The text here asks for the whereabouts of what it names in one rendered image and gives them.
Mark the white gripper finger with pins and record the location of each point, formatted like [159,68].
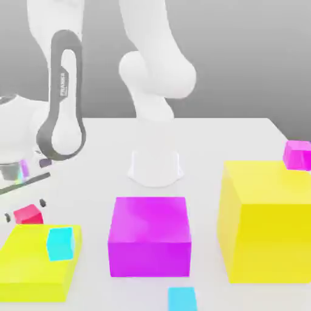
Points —
[7,217]
[42,203]

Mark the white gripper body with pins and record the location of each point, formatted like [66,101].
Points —
[23,192]

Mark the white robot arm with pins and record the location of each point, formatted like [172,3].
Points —
[155,73]

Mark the small red cube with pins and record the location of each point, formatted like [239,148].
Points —
[26,215]

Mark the small cyan cube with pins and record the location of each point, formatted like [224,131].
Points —
[60,244]
[182,299]

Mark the small magenta cube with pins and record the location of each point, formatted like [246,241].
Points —
[297,155]

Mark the large lime yellow box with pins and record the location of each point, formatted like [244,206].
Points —
[26,264]

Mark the large magenta box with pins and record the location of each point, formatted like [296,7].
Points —
[149,238]

